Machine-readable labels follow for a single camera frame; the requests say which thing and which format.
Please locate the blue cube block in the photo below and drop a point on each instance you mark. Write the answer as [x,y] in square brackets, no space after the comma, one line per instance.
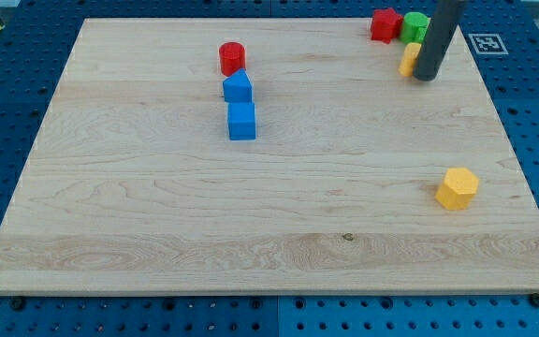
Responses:
[241,121]

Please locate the blue triangular block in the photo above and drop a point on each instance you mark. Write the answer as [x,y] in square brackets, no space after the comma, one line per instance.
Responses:
[238,87]

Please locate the light wooden board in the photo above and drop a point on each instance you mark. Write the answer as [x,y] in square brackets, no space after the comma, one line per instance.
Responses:
[134,188]

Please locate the red cylinder block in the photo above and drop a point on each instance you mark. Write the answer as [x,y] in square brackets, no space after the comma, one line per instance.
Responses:
[232,57]

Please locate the red star block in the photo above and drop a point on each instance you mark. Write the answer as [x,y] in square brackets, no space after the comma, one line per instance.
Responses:
[385,24]

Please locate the yellow block near rod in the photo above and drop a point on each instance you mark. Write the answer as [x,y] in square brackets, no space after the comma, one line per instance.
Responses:
[408,59]

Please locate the yellow hexagon block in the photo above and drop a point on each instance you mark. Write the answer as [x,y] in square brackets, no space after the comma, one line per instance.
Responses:
[457,189]

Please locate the green cylinder block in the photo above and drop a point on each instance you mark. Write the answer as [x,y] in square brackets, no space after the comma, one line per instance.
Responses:
[414,27]

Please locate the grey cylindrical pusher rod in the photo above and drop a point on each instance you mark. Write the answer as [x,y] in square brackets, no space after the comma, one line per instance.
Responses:
[442,27]

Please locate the white fiducial marker tag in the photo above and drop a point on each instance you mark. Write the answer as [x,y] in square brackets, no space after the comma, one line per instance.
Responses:
[487,44]

